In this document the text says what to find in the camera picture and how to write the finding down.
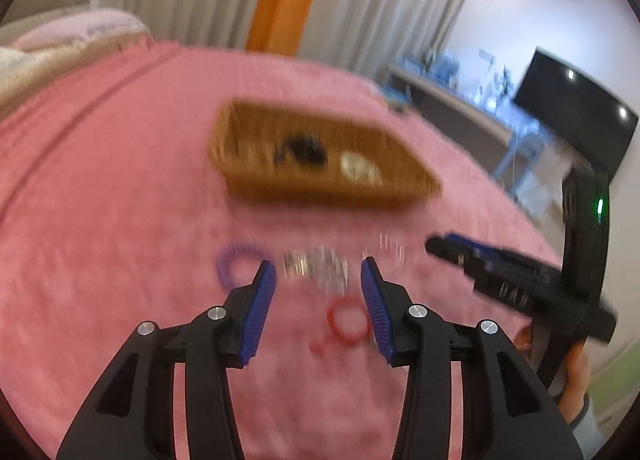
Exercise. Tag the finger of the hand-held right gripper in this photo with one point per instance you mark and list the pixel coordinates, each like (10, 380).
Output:
(450, 255)
(472, 246)

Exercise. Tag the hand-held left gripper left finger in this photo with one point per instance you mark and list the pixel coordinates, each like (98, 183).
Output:
(260, 300)

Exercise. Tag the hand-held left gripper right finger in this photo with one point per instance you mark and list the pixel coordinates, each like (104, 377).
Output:
(374, 300)

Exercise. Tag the brown woven basket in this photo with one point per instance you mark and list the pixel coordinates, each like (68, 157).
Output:
(280, 170)

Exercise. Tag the person's right hand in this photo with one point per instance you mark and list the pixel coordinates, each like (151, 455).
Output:
(575, 385)

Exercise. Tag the small silver earrings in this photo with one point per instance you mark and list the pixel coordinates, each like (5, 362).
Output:
(387, 246)

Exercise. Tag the white desk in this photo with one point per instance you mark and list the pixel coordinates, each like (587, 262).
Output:
(450, 100)

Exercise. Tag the black hair accessory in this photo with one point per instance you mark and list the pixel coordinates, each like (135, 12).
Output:
(302, 150)

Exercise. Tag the pink blanket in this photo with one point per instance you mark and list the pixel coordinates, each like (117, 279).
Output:
(125, 215)

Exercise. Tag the black television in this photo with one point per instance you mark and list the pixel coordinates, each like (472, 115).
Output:
(575, 100)

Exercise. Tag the blue desk clutter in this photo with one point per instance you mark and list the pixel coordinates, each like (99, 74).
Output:
(435, 65)

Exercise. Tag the pink pillow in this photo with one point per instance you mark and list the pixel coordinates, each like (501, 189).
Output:
(85, 27)

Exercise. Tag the cream blanket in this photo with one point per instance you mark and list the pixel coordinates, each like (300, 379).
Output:
(30, 67)

